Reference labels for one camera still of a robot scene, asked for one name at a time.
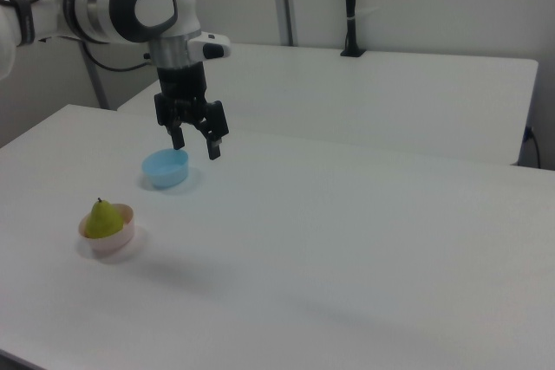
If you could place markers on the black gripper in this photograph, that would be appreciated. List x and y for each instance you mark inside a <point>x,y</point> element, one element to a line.
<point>182,84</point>

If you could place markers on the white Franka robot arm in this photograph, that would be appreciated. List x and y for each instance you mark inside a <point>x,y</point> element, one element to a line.
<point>108,1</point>

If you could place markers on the blue plastic bowl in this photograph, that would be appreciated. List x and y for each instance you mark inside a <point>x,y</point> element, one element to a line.
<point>165,168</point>

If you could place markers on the green pear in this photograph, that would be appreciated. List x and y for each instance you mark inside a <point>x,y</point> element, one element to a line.
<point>102,221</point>

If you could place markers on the pink plastic bowl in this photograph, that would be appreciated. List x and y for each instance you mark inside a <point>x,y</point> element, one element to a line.
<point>113,236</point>

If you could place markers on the white back table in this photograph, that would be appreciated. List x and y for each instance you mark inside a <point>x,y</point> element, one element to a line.
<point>368,97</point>

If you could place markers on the black camera stand pole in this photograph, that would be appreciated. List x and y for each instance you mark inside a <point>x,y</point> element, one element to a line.
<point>351,1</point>

